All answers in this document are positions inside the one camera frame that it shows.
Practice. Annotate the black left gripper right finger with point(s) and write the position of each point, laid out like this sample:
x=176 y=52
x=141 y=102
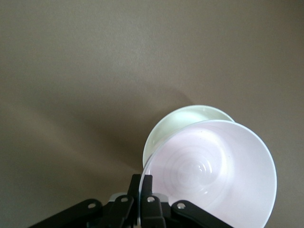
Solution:
x=152 y=209

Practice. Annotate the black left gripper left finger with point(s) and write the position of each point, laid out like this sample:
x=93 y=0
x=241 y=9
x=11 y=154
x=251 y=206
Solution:
x=118 y=209

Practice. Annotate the pink plastic bowl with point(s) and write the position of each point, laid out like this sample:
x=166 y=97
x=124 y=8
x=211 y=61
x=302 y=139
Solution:
x=213 y=171

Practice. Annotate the white plastic bowl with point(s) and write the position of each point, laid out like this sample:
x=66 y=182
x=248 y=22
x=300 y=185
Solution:
x=180 y=126

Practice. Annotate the brown table cover sheet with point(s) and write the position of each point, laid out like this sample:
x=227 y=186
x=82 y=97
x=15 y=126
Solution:
x=95 y=71

